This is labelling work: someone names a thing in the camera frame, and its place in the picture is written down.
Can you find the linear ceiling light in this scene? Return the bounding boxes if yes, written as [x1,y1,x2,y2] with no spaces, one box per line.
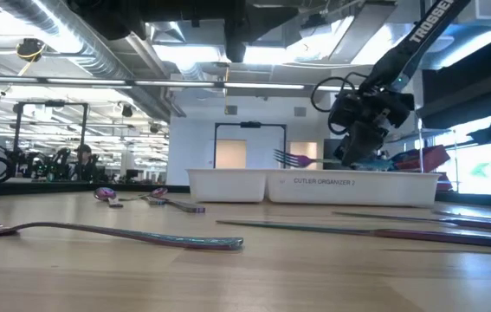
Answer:
[0,75,402,95]

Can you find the white ceiling access point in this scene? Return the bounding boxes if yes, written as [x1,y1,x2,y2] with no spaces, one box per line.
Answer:
[426,34,456,54]

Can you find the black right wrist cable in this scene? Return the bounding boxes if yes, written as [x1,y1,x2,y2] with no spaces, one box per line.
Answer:
[311,72,361,114]

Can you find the white cutlery organizer tray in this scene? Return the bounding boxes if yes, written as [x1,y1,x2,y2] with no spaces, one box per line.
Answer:
[185,167,443,208]

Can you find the person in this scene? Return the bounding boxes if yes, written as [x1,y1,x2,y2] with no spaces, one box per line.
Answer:
[70,143,100,182]

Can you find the black yellow cable reel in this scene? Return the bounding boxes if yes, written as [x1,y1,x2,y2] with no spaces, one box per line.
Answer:
[15,37,48,63]

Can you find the black door frame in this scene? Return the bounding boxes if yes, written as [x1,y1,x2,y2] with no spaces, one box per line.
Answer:
[212,120,288,171]

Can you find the silver ventilation duct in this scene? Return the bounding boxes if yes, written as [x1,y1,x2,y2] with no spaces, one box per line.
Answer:
[0,0,188,125]

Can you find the black computer monitor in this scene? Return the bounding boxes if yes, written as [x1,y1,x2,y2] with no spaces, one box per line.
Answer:
[322,138,379,171]

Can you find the wheeled metal rack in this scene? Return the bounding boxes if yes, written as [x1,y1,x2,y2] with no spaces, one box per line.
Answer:
[378,93,458,192]

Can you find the red storage bin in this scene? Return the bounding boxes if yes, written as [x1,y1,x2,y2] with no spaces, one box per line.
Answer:
[388,145,451,173]
[435,172,455,192]

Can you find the black background robot arms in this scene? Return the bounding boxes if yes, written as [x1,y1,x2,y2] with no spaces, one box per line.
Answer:
[17,146,75,182]

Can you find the black neighbouring rig frame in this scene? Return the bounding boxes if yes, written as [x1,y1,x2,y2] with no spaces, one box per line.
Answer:
[12,100,90,181]

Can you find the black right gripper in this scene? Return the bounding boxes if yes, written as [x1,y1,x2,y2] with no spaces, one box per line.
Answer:
[329,88,415,168]

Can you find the iridescent rainbow fork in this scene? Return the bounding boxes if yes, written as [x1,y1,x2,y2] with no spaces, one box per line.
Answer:
[272,148,397,173]
[0,202,245,251]

